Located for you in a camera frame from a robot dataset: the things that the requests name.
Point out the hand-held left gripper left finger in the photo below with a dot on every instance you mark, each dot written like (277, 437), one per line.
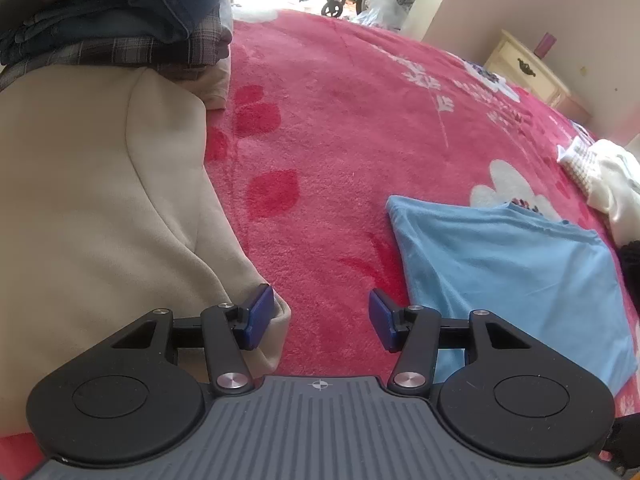
(259, 315)

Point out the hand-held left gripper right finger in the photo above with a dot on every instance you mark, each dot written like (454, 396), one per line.
(381, 317)

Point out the light blue printed t-shirt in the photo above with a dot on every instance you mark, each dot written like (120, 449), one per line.
(500, 270)

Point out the black cloth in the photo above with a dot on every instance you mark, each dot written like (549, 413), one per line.
(632, 270)

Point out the red floral blanket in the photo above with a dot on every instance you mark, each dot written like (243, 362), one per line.
(325, 135)

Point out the beige folded sweatshirt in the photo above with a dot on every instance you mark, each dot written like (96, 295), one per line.
(90, 210)

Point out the white knit cloth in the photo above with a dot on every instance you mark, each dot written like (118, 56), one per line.
(580, 165)

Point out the white garment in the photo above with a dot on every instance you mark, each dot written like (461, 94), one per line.
(620, 185)

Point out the cream nightstand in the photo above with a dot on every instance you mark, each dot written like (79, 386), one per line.
(530, 75)

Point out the grey plaid folded shirt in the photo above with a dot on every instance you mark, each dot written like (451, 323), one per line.
(125, 52)

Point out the clear plastic bag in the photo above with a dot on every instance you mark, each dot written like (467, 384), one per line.
(385, 12)

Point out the pink cup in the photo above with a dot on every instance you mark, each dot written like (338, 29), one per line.
(545, 45)

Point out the dark blue folded jeans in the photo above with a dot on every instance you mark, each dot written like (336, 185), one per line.
(170, 0)

